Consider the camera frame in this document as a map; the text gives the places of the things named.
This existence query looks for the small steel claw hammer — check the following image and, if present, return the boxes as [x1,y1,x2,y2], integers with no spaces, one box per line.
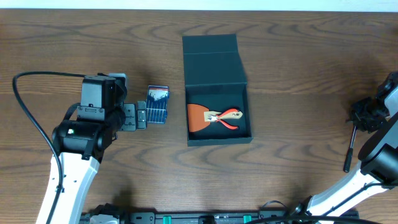
[343,126,358,173]

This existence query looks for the orange scraper wooden handle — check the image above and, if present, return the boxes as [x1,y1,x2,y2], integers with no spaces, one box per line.
[187,103,243,133]

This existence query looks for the red handled pliers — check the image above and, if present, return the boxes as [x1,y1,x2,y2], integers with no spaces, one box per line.
[204,108,243,130]

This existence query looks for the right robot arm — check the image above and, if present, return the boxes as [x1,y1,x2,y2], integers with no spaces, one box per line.
[294,72,397,217]

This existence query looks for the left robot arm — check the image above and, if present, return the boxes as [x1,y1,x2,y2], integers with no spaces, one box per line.
[36,73,147,223]

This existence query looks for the blue precision screwdriver set case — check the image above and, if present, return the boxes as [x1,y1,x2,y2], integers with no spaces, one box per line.
[146,85,170,124]

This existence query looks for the dark green open box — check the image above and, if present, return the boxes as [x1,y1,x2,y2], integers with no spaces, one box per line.
[182,34,252,146]

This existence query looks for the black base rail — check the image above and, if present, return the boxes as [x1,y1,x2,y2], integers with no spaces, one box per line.
[80,203,360,224]

